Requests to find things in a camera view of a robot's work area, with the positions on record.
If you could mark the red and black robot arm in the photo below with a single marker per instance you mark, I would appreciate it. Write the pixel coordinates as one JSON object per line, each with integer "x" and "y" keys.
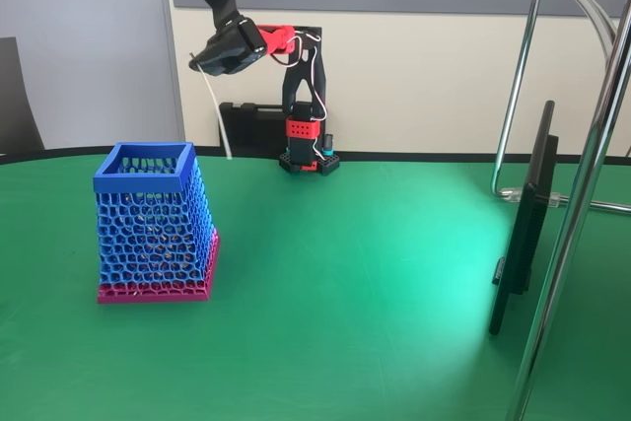
{"x": 303, "y": 71}

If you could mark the green cloth mat black edge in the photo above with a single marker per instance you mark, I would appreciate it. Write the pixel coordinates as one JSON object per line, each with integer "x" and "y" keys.
{"x": 320, "y": 317}

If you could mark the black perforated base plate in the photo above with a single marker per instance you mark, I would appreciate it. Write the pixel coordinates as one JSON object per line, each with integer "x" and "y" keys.
{"x": 331, "y": 164}

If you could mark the blue and pink lattice basket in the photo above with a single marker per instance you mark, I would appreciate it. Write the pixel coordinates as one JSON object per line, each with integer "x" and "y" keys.
{"x": 148, "y": 243}

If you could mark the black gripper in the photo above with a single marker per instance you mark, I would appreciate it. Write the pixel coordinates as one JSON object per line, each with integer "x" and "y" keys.
{"x": 220, "y": 57}

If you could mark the black and teal clamp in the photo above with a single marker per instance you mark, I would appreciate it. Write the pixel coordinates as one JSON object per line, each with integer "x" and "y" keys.
{"x": 328, "y": 146}

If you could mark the black LED light panel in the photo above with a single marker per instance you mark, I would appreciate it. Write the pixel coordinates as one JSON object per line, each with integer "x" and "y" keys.
{"x": 527, "y": 224}

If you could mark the clear plastic clip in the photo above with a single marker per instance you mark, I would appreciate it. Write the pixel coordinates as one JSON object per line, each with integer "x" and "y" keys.
{"x": 511, "y": 193}

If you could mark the black plastic case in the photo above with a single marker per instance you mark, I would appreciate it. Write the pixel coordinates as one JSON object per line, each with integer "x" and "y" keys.
{"x": 256, "y": 130}

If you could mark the chrome tube stand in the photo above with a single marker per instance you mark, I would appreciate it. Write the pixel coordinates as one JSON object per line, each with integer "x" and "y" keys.
{"x": 567, "y": 243}

